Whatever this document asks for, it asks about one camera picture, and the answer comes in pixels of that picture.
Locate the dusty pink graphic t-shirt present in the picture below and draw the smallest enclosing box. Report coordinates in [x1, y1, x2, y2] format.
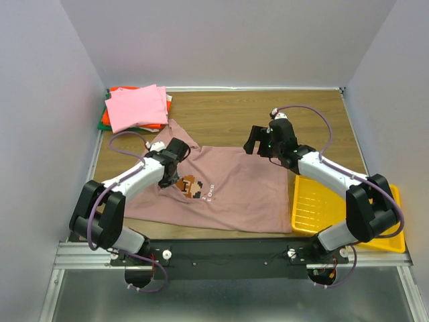
[125, 119, 292, 233]

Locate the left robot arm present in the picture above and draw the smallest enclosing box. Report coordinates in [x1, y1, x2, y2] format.
[69, 138, 190, 257]

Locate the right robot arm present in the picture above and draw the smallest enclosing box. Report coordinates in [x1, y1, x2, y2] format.
[243, 116, 405, 260]

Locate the folded pink t-shirt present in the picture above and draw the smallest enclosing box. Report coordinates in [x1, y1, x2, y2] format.
[105, 84, 170, 134]

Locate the yellow plastic tray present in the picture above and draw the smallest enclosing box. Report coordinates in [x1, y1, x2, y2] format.
[291, 176, 406, 254]

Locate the folded orange t-shirt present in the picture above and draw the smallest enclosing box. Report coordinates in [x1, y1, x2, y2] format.
[101, 86, 173, 132]

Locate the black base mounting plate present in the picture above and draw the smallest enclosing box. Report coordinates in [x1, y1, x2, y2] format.
[110, 237, 349, 287]

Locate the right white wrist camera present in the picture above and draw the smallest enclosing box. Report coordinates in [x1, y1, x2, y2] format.
[269, 108, 288, 120]

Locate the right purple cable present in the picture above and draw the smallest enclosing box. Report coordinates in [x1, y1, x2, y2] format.
[273, 105, 406, 289]

